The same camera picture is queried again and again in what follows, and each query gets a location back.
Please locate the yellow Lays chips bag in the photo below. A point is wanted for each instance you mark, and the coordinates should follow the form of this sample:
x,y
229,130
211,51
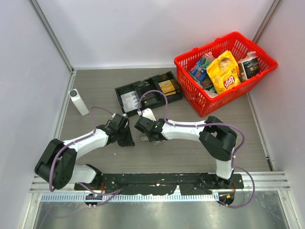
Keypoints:
x,y
224,72

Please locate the blue toothpaste box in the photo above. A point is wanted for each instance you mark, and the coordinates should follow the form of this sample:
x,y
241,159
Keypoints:
x,y
197,73

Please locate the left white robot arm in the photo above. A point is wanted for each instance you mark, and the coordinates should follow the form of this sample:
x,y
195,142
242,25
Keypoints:
x,y
57,163

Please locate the black cards stack in tray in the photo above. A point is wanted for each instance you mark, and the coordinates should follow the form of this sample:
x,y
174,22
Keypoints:
x,y
149,99

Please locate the black coffee package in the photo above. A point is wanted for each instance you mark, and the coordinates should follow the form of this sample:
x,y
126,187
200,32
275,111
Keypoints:
x,y
249,68

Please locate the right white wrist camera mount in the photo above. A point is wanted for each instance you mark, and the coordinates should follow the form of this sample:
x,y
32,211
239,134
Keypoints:
x,y
147,113

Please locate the black three-compartment card tray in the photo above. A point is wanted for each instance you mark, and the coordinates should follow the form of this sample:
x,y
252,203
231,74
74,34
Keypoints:
x,y
148,84

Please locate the red plastic shopping basket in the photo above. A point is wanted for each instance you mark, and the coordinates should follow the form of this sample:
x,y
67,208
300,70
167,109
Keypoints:
x,y
239,46

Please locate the gold cards stack in tray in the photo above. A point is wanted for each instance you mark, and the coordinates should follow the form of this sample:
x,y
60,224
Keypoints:
x,y
169,87

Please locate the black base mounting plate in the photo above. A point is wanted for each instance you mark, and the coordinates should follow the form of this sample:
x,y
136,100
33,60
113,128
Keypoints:
x,y
159,184

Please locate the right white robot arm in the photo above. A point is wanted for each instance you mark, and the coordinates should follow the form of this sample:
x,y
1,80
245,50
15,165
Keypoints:
x,y
217,138

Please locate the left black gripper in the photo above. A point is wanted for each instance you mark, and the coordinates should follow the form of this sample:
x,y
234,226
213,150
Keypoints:
x,y
129,141

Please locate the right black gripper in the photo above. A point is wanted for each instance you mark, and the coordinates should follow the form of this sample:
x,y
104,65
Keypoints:
x,y
148,137

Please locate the white cylindrical bottle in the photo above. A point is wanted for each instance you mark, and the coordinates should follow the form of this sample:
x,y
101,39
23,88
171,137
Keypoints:
x,y
78,102

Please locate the green sponge pack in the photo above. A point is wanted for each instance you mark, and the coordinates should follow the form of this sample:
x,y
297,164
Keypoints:
x,y
204,63

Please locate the white cards stack in tray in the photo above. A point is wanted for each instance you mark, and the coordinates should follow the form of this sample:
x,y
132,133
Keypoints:
x,y
130,101

